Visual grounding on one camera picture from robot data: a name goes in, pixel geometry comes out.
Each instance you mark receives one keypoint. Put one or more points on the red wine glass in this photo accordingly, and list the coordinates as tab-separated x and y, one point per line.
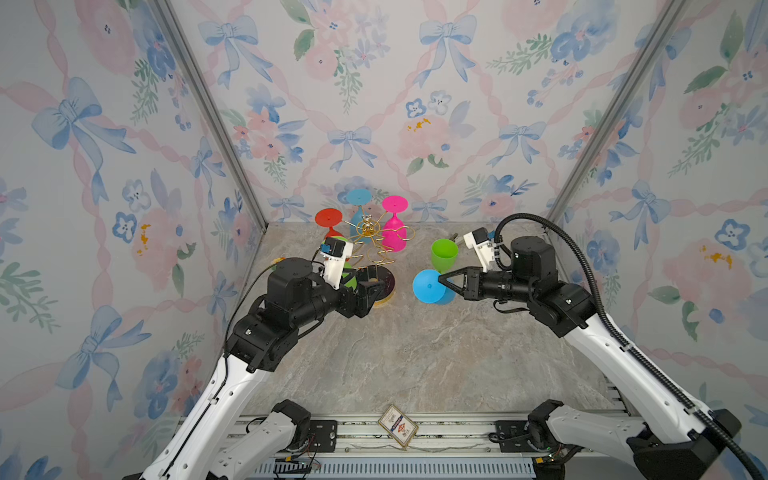
329	219

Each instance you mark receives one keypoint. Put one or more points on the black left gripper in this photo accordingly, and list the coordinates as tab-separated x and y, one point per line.
361	306

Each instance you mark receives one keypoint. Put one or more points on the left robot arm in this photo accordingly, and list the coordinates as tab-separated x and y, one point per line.
300	294

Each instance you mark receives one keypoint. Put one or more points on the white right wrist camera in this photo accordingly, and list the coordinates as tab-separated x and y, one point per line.
480	241

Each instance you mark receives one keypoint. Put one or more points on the pink wine glass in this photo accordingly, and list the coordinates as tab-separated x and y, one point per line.
394	222

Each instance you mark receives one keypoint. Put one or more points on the gold wine glass rack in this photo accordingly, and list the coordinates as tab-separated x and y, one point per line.
368	238

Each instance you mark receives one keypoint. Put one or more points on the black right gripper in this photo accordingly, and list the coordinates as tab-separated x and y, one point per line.
473	281

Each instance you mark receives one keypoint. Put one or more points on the green wine glass on rack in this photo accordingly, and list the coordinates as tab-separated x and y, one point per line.
348	277

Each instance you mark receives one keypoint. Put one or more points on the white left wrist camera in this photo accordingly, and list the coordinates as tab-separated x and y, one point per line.
334	251

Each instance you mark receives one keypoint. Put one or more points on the green wine glass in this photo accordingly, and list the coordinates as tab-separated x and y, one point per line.
348	277
444	253

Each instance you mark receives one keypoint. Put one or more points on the blue wine glass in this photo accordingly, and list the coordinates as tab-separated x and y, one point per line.
428	290

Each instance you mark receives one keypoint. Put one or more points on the diamond label card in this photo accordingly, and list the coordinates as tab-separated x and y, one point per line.
398	425

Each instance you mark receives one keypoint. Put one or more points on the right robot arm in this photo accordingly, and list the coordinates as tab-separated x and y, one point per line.
673	437

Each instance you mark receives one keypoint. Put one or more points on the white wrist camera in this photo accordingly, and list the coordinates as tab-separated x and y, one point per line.
334	251
480	241

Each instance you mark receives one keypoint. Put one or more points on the teal wine glass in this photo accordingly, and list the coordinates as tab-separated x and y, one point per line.
358	198

